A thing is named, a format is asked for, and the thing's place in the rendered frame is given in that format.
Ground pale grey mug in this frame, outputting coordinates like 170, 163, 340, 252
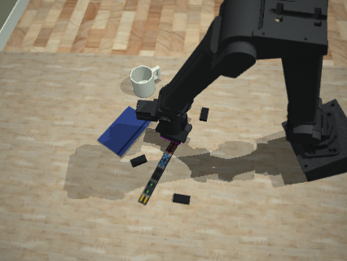
130, 66, 160, 98

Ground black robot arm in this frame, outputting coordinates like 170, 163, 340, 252
135, 0, 340, 157

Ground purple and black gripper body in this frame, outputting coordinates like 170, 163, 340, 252
156, 121, 192, 144

